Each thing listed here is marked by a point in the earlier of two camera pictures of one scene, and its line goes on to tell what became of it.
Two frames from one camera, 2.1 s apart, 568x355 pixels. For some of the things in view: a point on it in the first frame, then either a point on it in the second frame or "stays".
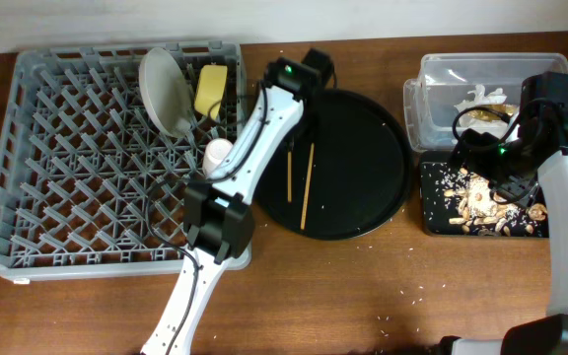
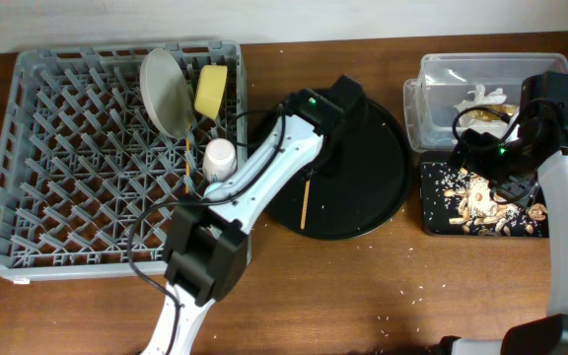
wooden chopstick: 306,192 stays
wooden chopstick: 289,178 to 187,156
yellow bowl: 210,89 stays
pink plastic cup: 217,151 stays
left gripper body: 303,130 to 329,159
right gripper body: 501,165 stays
